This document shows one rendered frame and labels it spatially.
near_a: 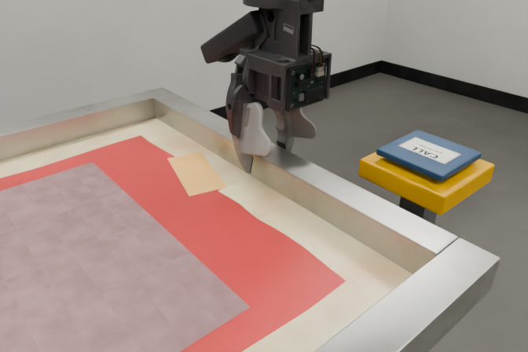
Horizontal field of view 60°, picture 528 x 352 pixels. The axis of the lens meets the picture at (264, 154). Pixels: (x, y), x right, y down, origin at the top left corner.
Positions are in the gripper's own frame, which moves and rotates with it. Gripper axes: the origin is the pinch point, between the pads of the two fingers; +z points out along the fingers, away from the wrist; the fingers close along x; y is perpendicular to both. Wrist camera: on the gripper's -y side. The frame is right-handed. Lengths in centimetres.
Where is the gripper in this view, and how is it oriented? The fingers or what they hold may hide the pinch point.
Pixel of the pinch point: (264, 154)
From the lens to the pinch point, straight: 58.0
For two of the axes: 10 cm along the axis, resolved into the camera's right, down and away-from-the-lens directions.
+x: 7.6, -3.0, 5.8
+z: 0.0, 8.9, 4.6
